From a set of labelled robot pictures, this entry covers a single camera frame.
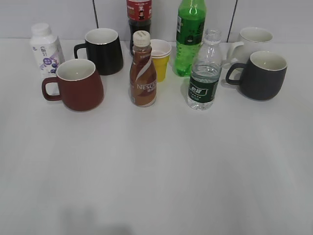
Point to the clear water bottle green label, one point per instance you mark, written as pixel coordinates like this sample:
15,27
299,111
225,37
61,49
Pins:
205,72

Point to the red ceramic mug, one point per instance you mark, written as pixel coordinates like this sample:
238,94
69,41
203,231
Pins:
79,84

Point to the black ceramic mug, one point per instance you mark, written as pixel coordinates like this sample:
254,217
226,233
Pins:
103,48

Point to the dark grey ceramic mug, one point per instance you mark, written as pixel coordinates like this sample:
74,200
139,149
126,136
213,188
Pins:
262,76

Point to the white ceramic mug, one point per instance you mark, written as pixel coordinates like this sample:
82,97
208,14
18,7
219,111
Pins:
251,39

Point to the brown Nescafe coffee bottle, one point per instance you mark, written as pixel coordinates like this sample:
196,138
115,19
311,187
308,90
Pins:
143,76

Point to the yellow plastic cup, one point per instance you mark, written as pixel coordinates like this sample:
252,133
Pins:
160,64

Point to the white paper cup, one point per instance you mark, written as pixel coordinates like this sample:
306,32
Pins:
160,48

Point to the cola bottle red label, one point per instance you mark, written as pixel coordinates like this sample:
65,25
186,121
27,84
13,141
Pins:
139,13

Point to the green soda bottle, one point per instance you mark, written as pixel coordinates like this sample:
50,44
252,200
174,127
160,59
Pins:
190,25

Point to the white blueberry yogurt bottle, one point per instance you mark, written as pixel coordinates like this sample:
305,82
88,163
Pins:
47,49

